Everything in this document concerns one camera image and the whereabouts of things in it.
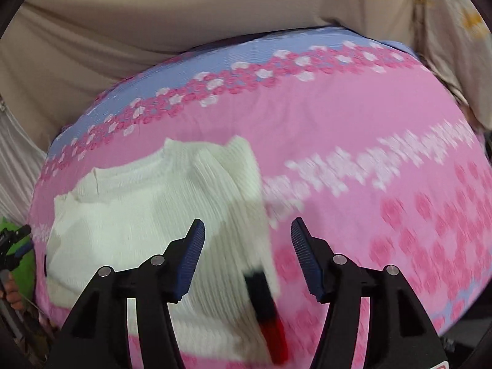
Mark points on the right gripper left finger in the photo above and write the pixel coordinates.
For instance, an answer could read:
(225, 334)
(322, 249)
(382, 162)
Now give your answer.
(96, 332)

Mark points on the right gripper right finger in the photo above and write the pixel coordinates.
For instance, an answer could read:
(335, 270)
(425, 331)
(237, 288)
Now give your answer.
(379, 305)

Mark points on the white knit sweater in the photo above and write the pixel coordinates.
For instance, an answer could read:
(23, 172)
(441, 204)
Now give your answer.
(120, 217)

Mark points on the person's left hand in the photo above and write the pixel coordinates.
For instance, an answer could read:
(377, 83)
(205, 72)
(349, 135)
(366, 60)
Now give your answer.
(12, 295)

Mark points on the green storage bin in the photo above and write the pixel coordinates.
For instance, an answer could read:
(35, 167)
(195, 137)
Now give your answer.
(24, 274)

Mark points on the white striped curtain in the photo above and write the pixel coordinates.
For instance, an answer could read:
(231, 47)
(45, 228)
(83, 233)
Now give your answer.
(21, 163)

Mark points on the pink floral bed sheet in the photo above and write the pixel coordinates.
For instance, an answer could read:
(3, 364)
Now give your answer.
(355, 136)

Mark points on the beige curtain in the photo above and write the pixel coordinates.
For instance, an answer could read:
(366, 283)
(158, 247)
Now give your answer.
(58, 55)

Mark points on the floral beige fabric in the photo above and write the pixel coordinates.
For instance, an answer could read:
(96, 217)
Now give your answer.
(455, 43)

